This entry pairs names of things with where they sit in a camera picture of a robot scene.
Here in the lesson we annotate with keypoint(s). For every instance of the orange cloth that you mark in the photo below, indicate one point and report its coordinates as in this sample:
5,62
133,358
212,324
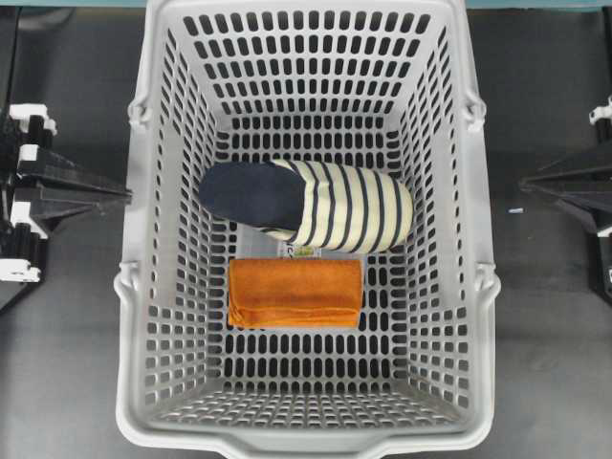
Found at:
294,293

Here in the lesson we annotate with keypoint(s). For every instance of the grey plastic shopping basket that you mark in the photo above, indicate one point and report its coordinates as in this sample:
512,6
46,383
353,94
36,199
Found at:
385,85

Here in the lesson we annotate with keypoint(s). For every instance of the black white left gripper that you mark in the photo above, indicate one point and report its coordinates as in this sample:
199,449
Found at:
25,129

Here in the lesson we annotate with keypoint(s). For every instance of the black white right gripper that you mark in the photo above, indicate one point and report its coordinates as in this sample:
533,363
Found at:
589,203

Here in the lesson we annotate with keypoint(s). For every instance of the clear plastic packet with label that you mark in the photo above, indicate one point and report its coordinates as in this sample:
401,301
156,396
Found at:
252,243

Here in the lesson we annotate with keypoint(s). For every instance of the striped navy cream slipper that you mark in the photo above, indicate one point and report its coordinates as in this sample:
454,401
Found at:
312,204

